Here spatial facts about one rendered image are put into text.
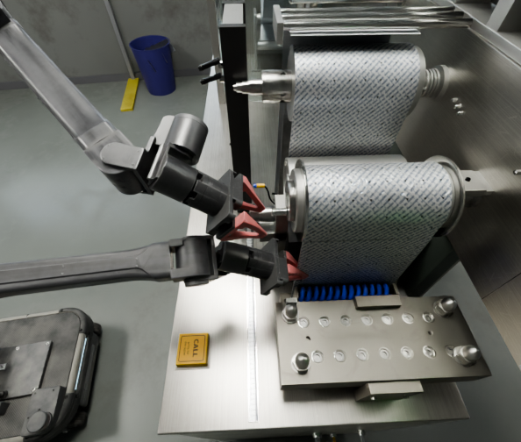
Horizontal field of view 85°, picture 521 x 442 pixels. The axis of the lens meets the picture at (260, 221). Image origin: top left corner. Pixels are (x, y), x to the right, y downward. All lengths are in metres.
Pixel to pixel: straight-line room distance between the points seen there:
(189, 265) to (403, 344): 0.45
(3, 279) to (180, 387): 0.41
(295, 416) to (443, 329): 0.36
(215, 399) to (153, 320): 1.14
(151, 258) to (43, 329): 1.33
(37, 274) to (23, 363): 1.22
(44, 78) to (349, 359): 0.72
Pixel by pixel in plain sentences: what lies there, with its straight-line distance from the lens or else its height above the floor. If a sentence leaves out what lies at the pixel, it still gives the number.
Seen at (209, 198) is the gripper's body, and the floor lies 1.32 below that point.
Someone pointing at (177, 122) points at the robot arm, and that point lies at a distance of 0.47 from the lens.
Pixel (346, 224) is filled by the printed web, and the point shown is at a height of 1.26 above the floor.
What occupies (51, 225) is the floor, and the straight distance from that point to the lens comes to 2.55.
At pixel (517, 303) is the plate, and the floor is 1.21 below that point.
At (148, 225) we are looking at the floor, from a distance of 2.21.
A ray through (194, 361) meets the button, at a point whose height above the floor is 0.92.
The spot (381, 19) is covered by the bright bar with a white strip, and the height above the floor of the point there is 1.46.
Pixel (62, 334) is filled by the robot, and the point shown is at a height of 0.24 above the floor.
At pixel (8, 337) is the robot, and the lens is 1.87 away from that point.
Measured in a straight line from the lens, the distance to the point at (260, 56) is 1.42.
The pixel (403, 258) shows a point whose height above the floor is 1.14.
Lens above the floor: 1.63
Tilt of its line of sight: 52 degrees down
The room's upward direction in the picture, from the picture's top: straight up
